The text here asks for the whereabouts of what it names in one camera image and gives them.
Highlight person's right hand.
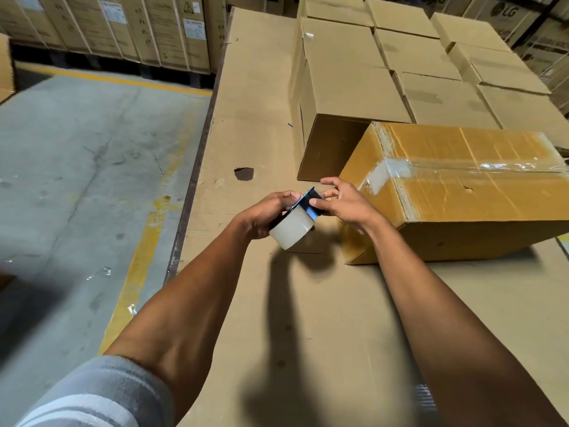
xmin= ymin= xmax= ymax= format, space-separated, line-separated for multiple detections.
xmin=309 ymin=176 xmax=389 ymax=231

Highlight person's left hand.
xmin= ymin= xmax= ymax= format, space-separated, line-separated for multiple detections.
xmin=235 ymin=190 xmax=304 ymax=241

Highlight blue metal tape dispenser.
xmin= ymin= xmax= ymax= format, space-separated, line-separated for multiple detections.
xmin=284 ymin=187 xmax=328 ymax=223

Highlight clear packing tape roll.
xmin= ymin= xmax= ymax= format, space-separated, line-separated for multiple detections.
xmin=268 ymin=204 xmax=317 ymax=251

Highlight person's right forearm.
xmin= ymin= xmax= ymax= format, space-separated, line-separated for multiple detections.
xmin=362 ymin=215 xmax=569 ymax=427

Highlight person's left forearm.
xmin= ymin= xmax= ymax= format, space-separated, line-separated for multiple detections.
xmin=103 ymin=216 xmax=268 ymax=426

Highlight large flat cardboard sheet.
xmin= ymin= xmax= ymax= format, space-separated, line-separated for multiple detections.
xmin=164 ymin=7 xmax=569 ymax=427

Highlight open-ended cardboard box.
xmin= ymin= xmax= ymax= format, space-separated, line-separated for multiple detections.
xmin=288 ymin=17 xmax=413 ymax=182

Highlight taped brown cardboard box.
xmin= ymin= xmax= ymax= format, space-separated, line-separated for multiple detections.
xmin=339 ymin=121 xmax=569 ymax=266

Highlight rows of closed plain cartons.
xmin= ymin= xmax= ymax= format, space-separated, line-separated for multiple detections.
xmin=297 ymin=0 xmax=569 ymax=150

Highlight dark wooden pallets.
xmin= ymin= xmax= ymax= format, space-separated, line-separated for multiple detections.
xmin=11 ymin=43 xmax=215 ymax=90

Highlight row of tall printed cartons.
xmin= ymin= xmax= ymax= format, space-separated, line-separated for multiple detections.
xmin=0 ymin=0 xmax=228 ymax=75

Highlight stack of dark-printed cartons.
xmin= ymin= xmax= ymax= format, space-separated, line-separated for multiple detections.
xmin=421 ymin=0 xmax=569 ymax=117

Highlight grey striped sleeve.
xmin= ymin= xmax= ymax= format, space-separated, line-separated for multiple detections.
xmin=15 ymin=355 xmax=175 ymax=427

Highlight cardboard piece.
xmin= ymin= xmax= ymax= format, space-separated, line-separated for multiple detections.
xmin=0 ymin=33 xmax=17 ymax=105

